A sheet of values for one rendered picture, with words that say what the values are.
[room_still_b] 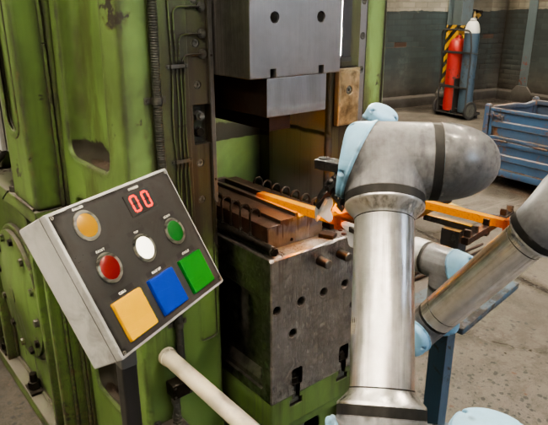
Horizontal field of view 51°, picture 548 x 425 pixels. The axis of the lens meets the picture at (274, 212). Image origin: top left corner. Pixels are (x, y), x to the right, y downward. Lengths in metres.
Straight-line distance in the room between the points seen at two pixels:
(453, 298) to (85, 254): 0.67
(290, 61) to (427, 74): 8.49
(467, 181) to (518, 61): 9.99
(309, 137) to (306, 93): 0.37
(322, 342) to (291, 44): 0.85
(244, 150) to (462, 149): 1.27
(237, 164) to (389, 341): 1.35
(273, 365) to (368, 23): 1.05
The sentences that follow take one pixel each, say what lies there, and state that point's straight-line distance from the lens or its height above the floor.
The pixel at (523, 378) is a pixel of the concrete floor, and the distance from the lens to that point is 2.85.
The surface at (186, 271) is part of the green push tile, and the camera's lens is 1.20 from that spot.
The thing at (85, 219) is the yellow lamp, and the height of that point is 1.17.
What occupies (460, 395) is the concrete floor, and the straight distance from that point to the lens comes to 2.66.
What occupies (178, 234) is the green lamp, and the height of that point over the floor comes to 1.08.
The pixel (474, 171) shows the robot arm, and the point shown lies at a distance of 0.86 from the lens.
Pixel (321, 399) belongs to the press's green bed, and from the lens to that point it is 1.88.
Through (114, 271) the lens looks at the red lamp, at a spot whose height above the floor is 1.08.
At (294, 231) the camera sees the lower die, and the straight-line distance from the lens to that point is 1.60.
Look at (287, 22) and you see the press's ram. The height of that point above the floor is 1.49.
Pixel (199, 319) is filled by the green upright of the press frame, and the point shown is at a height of 0.69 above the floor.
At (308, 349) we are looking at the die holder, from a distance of 1.72.
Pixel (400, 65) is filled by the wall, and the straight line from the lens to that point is 9.54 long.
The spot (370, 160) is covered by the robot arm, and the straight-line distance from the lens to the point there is 0.83.
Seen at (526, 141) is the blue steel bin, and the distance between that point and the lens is 5.39.
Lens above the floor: 1.53
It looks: 20 degrees down
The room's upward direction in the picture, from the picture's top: straight up
